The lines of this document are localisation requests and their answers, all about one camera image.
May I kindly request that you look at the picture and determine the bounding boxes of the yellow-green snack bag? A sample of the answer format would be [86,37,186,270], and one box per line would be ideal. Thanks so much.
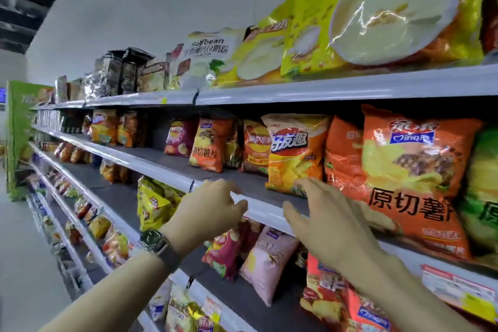
[165,285,219,332]

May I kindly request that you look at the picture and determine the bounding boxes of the row of small orange bags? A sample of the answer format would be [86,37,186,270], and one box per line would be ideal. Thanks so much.
[54,142,92,165]

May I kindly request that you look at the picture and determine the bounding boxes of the pale pink snack bag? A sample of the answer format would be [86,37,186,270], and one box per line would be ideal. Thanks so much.
[239,226,300,307]

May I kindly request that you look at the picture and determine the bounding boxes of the orange and yellow chip bag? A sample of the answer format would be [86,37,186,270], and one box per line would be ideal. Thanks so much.
[189,118,236,174]

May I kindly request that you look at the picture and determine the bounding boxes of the small pale bag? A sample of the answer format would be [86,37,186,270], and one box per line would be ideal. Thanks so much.
[54,76,85,103]

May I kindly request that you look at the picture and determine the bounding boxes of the large yellow-green soup print bag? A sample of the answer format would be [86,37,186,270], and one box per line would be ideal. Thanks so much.
[281,0,492,80]

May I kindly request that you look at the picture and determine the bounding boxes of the white soybean powder bag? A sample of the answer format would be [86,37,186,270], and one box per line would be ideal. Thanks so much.
[178,28,246,90]

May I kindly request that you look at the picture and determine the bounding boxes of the orange and red chip bag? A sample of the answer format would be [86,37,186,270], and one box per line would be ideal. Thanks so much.
[240,120,273,175]

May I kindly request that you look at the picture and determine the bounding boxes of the person's left hand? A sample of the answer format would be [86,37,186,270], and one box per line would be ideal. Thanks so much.
[161,179,248,257]

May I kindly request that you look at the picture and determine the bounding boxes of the red and yellow snack bag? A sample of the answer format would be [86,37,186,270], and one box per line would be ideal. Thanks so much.
[102,230,131,268]

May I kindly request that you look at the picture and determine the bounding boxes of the row of small colourful packets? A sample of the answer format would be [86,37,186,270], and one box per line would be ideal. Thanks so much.
[37,166,98,223]

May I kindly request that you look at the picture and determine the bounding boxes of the large orange potato chip bag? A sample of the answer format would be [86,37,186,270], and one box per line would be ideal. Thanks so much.
[361,105,484,261]

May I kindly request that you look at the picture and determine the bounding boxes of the person's right forearm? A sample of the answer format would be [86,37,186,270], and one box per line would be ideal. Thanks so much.
[336,252,473,332]

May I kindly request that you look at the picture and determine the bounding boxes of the green end display board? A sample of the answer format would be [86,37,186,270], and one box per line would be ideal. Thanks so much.
[6,81,55,201]

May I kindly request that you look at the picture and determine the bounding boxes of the row of dark packets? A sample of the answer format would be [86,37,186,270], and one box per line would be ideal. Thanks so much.
[37,110,84,134]

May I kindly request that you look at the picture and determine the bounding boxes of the green potato chip bag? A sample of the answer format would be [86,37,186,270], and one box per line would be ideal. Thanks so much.
[457,126,498,255]

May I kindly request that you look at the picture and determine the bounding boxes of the small yellow snack bag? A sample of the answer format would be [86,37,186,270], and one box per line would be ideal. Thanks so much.
[88,215,113,240]

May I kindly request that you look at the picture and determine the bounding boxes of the black foil bag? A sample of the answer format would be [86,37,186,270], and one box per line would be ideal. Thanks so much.
[120,48,155,95]

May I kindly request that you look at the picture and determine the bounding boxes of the red and yellow chip bag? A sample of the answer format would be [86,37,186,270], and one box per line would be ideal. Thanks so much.
[300,254,351,323]

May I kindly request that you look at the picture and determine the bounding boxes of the magenta chip bag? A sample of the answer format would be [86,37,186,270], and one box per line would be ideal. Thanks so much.
[164,120,197,157]

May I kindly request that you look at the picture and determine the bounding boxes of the person's right hand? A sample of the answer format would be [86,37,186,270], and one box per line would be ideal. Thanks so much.
[283,177,384,278]

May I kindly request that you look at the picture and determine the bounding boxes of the beige and brown bag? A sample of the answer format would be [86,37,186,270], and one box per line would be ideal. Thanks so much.
[138,56,170,93]

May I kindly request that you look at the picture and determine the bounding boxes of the yellow and beige chip bag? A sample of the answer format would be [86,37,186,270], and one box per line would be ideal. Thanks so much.
[261,114,332,198]

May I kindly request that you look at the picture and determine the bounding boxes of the orange chip bag blue label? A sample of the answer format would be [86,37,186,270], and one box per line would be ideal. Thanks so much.
[342,285,394,332]

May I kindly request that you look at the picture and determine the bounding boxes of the white snack bag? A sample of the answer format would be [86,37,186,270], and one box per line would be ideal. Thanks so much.
[149,279,174,323]

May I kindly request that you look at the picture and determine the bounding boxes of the dark red bag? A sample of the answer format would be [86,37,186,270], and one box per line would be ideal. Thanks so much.
[482,0,498,57]

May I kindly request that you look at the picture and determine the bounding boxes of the orange and yellow snack bag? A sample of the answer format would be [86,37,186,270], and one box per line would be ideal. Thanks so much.
[117,111,139,148]
[90,110,119,146]

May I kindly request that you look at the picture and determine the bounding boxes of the magenta and yellow snack bag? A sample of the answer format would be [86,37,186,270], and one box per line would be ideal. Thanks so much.
[202,218,250,282]

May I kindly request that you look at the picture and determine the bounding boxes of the small yellow price tag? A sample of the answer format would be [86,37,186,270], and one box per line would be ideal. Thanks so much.
[204,297,223,323]

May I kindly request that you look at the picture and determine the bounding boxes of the yellow soup print bag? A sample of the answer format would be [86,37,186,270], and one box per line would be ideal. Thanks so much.
[214,0,297,87]

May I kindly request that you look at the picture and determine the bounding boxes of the red and white price label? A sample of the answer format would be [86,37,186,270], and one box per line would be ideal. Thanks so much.
[422,265,498,324]

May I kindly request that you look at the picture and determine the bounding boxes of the person's left forearm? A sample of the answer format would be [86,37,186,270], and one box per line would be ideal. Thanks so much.
[39,250,172,332]

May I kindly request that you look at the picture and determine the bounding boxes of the dark wristwatch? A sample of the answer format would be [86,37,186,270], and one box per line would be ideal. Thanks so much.
[138,229,182,272]

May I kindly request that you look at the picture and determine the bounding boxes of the silver foil bag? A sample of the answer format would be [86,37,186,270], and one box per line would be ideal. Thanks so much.
[84,52,123,101]

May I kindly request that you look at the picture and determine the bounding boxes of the white metal shelf board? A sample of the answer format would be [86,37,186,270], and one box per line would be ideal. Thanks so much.
[26,193,94,301]
[29,143,257,332]
[29,162,160,332]
[31,64,498,110]
[33,124,498,293]

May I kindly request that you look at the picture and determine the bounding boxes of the small red and white packet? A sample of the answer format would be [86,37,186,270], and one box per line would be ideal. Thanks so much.
[167,44,192,89]

